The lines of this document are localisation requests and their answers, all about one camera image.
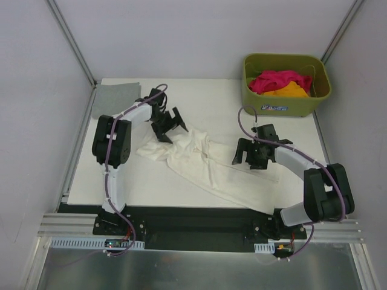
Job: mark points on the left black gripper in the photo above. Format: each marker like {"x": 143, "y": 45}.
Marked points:
{"x": 166, "y": 123}

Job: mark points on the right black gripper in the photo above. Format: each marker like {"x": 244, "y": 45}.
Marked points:
{"x": 251, "y": 151}

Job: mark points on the cream white t shirt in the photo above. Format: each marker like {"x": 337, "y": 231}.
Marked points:
{"x": 208, "y": 164}

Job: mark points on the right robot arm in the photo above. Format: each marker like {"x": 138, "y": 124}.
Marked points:
{"x": 327, "y": 194}

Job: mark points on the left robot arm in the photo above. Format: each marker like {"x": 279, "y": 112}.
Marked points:
{"x": 112, "y": 140}

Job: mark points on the folded grey t shirt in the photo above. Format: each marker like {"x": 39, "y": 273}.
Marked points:
{"x": 114, "y": 99}

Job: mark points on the olive green plastic bin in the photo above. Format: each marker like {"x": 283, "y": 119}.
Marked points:
{"x": 254, "y": 64}

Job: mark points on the magenta pink t shirt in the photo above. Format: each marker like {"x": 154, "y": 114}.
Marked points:
{"x": 273, "y": 80}

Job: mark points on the orange t shirt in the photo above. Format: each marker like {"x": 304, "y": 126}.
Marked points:
{"x": 291, "y": 90}

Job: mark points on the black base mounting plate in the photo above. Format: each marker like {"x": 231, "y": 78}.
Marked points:
{"x": 197, "y": 229}

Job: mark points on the right white cable duct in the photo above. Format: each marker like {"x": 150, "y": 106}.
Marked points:
{"x": 272, "y": 247}

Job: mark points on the white cable duct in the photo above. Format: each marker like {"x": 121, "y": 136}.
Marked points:
{"x": 272, "y": 247}
{"x": 89, "y": 243}

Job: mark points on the aluminium frame rail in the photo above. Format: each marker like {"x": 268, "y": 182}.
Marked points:
{"x": 81, "y": 224}

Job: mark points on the left white cable duct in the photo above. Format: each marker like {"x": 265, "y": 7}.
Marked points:
{"x": 89, "y": 243}

